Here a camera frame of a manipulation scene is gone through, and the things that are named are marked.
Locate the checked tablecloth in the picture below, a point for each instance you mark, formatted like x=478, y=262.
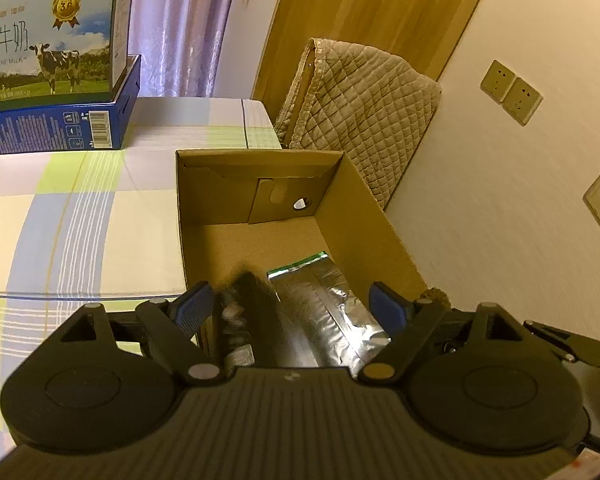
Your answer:
x=80, y=235

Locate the silver tea pouch green leaf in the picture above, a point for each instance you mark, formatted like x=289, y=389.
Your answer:
x=330, y=320

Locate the black rectangular box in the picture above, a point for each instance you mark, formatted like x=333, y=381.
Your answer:
x=275, y=320

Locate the wooden door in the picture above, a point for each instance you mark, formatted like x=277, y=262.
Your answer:
x=360, y=10

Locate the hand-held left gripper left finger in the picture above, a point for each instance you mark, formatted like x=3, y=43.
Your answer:
x=195, y=306

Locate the chair with quilted cover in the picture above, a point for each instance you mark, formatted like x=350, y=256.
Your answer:
x=365, y=110

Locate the blue cardboard box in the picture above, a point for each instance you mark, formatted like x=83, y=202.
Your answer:
x=45, y=130

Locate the pale curtain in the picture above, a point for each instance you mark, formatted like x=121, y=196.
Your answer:
x=180, y=25

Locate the brown cardboard box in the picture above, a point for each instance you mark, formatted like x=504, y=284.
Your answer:
x=350, y=220

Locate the milk carton with cow print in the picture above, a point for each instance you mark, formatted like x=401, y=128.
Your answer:
x=45, y=60

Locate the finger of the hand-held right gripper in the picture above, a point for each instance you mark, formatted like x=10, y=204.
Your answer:
x=585, y=350

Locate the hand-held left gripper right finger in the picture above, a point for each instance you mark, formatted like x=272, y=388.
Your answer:
x=387, y=308

